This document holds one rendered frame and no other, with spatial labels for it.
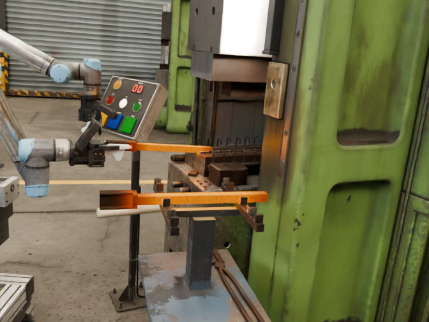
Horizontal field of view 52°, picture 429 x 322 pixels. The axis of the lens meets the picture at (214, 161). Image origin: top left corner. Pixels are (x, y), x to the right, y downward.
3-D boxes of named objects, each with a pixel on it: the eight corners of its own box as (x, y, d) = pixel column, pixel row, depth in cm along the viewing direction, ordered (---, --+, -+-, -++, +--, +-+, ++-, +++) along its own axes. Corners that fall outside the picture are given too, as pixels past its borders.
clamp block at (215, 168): (218, 187, 152) (219, 169, 150) (207, 179, 160) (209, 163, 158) (247, 185, 157) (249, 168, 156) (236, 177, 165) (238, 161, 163)
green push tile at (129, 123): (129, 133, 195) (136, 118, 196) (118, 130, 199) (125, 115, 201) (132, 135, 196) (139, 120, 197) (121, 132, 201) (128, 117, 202)
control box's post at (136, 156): (129, 301, 238) (135, 105, 209) (127, 298, 241) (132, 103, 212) (135, 300, 239) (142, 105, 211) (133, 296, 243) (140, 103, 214)
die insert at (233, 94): (230, 97, 162) (231, 80, 161) (221, 94, 169) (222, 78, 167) (296, 98, 175) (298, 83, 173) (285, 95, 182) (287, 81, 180)
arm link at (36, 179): (44, 187, 154) (45, 157, 151) (52, 197, 145) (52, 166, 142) (20, 189, 150) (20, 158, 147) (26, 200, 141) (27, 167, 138)
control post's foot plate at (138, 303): (116, 314, 227) (116, 298, 224) (107, 291, 246) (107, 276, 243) (156, 306, 236) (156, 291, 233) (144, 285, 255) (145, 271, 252)
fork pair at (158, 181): (156, 190, 123) (156, 183, 122) (154, 184, 128) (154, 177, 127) (233, 189, 129) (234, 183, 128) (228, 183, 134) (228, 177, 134)
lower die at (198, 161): (203, 177, 163) (205, 154, 160) (184, 162, 180) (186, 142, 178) (296, 170, 180) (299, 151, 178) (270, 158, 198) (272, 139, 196)
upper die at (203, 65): (210, 81, 153) (213, 53, 151) (189, 75, 170) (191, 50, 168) (308, 84, 171) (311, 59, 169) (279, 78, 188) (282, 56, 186)
